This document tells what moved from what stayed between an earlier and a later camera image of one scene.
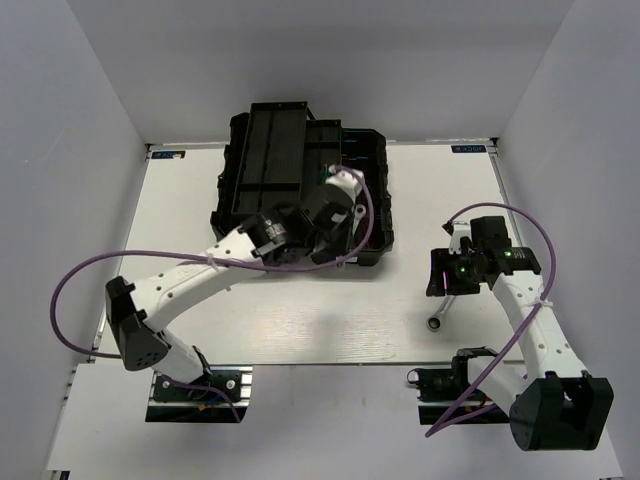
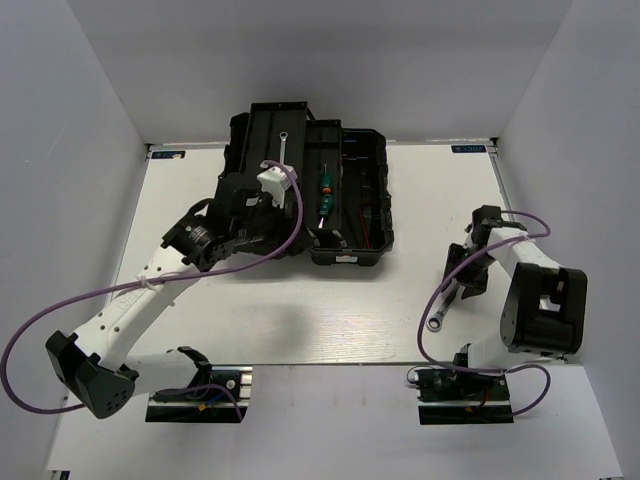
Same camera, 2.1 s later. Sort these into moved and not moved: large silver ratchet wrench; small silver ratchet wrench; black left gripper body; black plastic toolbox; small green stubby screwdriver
Moved: black left gripper body; small green stubby screwdriver; small silver ratchet wrench
Not moved: large silver ratchet wrench; black plastic toolbox
